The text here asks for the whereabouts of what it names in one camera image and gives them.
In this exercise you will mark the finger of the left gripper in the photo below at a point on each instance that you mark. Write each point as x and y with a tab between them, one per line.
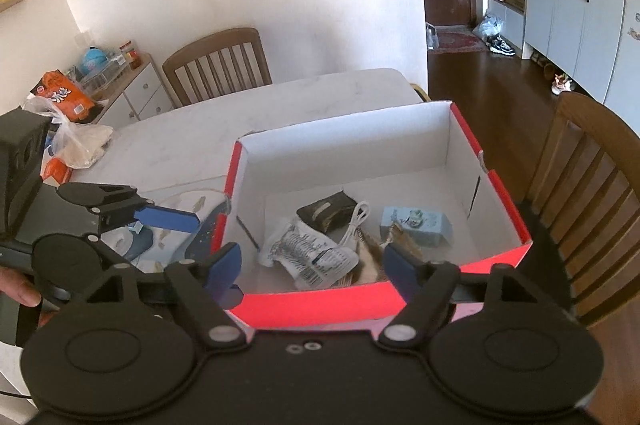
167	218

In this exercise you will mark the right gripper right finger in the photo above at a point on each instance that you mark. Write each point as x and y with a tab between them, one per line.
426	289

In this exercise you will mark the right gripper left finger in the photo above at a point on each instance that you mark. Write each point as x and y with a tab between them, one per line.
198	289

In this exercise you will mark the light blue herbal carton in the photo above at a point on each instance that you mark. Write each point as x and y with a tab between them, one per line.
426	227

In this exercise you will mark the white labelled pouch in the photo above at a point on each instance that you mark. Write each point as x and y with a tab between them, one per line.
312	259

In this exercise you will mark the black snack packet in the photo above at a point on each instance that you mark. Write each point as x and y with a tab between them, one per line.
328	214

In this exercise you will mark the person left hand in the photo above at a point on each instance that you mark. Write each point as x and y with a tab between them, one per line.
15	285

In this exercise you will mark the orange white carton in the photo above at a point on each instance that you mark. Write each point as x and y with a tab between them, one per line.
56	172

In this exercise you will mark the clear plastic bag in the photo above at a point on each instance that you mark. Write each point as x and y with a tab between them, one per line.
79	146

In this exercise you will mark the white drawer cabinet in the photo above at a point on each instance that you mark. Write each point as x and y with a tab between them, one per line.
136	95

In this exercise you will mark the red cardboard box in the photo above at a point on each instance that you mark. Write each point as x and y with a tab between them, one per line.
420	159

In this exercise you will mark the orange snack bag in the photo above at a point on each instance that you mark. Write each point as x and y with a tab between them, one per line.
68	97

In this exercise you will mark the wooden chair far side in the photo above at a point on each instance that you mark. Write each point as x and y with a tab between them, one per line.
217	65

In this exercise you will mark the wooden chair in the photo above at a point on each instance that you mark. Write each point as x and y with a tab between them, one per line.
585	194
217	65

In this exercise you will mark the wooden chair right side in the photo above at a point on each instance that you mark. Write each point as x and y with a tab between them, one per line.
585	194

